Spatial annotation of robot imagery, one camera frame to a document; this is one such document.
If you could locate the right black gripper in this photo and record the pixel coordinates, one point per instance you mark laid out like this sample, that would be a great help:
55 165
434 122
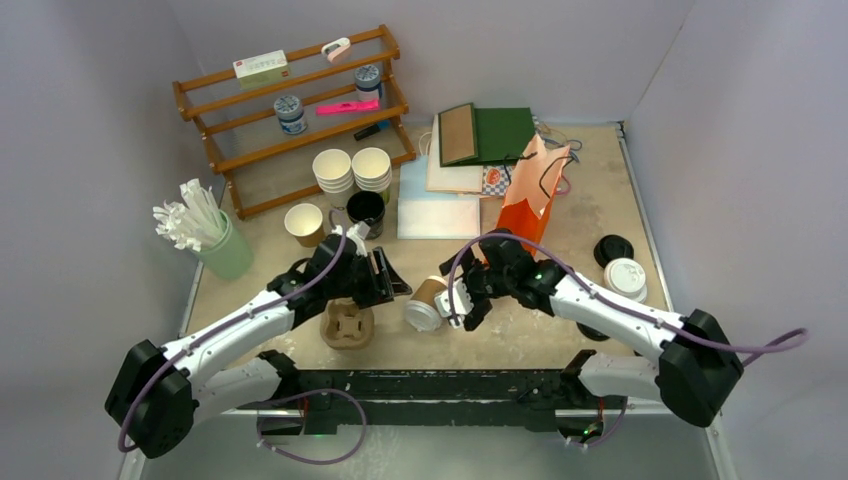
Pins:
470 266

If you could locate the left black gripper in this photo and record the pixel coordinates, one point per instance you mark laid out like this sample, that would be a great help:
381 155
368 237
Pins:
384 284

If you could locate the brown paper cup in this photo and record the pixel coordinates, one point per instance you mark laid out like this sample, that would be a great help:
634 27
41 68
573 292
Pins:
305 222
429 289

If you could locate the orange paper bag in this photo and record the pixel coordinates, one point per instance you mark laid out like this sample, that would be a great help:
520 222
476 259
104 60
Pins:
534 182

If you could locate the white cup lid picked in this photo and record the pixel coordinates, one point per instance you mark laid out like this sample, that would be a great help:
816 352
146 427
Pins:
422 316

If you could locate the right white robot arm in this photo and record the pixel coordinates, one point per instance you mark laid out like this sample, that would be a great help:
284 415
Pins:
684 361

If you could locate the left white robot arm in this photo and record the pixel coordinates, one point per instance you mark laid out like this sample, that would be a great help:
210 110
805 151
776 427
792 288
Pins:
157 397

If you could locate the pulp cup carrier tray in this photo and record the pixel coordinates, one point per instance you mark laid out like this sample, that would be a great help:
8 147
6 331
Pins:
345 326

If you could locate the black paper cup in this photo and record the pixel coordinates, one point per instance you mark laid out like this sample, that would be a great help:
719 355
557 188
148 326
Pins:
368 207

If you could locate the black cup lid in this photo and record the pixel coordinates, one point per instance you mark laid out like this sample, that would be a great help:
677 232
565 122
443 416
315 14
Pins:
611 247
592 334

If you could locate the right white cup stack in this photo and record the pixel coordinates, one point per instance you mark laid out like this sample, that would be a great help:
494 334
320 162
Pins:
372 170

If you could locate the white cup stack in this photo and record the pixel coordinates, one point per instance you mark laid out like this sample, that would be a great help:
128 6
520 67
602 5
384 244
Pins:
372 170
332 169

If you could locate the blue checkered paper bag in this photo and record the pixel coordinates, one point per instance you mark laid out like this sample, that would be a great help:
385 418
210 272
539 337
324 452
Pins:
496 180

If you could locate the left white cup stack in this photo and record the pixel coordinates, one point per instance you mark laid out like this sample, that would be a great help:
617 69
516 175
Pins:
332 169

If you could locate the white cup lid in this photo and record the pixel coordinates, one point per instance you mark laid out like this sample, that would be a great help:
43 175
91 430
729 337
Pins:
626 277

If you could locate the black blue marker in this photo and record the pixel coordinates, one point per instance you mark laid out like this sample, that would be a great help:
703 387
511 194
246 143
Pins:
371 130

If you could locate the green straw holder cup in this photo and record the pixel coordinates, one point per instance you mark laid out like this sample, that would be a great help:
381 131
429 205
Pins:
231 257

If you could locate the green paper bag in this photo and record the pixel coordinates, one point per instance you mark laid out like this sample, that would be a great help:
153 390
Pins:
472 136

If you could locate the pink marker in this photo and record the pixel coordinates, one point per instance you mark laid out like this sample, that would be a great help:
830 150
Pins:
348 108

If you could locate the wooden shelf rack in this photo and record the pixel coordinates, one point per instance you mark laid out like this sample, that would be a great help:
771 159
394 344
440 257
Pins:
341 97

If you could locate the blue white jar right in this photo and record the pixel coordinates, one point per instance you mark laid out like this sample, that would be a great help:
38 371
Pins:
368 83

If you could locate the blue white jar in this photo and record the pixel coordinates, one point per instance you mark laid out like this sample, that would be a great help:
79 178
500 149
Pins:
290 114
368 83

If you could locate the blue white jar left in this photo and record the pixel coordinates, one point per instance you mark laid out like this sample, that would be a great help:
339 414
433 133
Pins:
290 114

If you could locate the white pink clip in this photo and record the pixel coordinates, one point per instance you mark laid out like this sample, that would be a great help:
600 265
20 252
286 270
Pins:
337 51

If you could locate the white green box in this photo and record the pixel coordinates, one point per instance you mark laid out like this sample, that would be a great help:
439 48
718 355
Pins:
261 70

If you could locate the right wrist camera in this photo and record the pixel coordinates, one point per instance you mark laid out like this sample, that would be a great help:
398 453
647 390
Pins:
454 305

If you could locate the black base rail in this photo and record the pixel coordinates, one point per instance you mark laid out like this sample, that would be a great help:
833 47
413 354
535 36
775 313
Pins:
538 400

